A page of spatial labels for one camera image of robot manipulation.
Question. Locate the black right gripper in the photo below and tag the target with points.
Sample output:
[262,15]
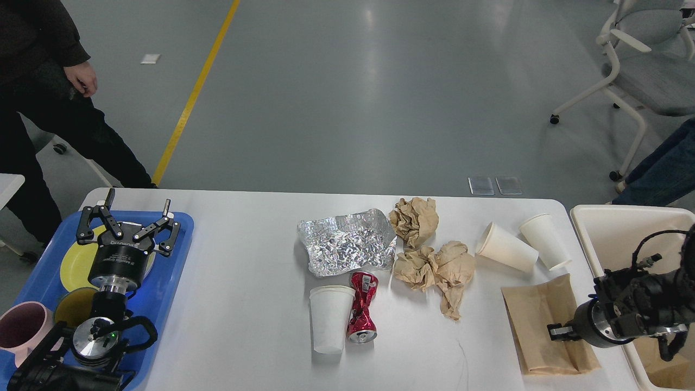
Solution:
[589,324]

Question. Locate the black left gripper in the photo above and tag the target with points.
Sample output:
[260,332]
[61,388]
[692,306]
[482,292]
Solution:
[119,257]

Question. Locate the brown paper bag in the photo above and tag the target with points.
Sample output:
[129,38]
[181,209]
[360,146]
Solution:
[674,374]
[531,309]

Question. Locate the yellow plastic plate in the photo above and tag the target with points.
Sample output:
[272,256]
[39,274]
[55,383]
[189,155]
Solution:
[76,265]

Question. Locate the dark green mug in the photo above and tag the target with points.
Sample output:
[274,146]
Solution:
[75,307]

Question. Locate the pink ribbed mug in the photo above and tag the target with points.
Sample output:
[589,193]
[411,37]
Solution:
[23,327]

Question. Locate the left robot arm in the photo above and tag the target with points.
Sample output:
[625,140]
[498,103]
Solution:
[98,342]

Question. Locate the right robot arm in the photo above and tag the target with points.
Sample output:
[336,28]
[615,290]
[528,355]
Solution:
[631,303]

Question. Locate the blue plastic tray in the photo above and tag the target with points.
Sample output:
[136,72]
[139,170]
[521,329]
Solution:
[153,300]

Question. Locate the white cup behind gripper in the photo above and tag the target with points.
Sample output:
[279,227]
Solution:
[542,234]

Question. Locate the white paper cup lying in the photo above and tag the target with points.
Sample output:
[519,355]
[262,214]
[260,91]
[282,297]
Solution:
[501,246]

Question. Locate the beige plastic bin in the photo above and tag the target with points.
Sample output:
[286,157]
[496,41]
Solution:
[609,234]

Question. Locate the crumpled brown paper right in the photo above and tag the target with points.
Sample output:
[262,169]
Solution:
[455,268]

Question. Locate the crumpled brown paper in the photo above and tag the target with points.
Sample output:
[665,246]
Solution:
[414,221]
[416,268]
[455,268]

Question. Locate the white side table corner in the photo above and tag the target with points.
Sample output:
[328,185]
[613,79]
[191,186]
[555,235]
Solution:
[10,184]

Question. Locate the crumpled brown paper left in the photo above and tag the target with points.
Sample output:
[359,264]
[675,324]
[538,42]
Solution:
[416,268]

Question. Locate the right floor socket plate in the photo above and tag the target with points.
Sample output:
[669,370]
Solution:
[509,185]

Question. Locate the floor socket plate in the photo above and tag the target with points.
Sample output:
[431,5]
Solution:
[481,186]
[509,185]

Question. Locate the left floor socket plate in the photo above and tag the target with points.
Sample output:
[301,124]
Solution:
[481,186]

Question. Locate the crumpled brown paper top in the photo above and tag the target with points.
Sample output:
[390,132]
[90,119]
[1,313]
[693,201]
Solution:
[414,221]

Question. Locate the person in dark clothes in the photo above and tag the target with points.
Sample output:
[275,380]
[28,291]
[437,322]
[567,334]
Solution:
[47,78]

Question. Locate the crushed red soda can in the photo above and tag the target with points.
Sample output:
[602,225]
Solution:
[361,328]

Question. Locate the crumpled aluminium foil sheet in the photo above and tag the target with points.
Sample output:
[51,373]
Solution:
[341,244]

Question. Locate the grey office chair right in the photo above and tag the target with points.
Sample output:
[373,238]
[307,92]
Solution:
[650,65]

